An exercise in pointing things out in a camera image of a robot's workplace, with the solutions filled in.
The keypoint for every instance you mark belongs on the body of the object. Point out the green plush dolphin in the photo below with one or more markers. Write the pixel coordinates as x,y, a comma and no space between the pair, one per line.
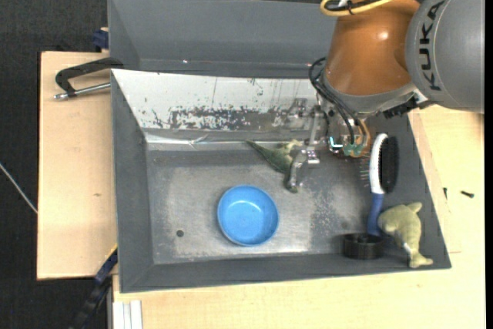
404,225

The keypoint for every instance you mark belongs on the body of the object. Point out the grey metal bin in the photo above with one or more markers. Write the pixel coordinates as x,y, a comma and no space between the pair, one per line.
192,212

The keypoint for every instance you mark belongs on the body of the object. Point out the white and blue brush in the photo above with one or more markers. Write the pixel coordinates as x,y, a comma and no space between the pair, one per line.
379,169

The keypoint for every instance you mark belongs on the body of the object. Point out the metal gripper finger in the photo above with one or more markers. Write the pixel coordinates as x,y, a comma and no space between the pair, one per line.
301,108
310,157

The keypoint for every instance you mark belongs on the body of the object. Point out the green toy dinosaur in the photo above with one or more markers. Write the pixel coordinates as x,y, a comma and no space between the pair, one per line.
278,160

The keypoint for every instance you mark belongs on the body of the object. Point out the blue bowl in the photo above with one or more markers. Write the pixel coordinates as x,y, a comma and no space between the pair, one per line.
248,215

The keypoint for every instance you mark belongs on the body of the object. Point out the small black screw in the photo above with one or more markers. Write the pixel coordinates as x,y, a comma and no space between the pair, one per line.
468,195

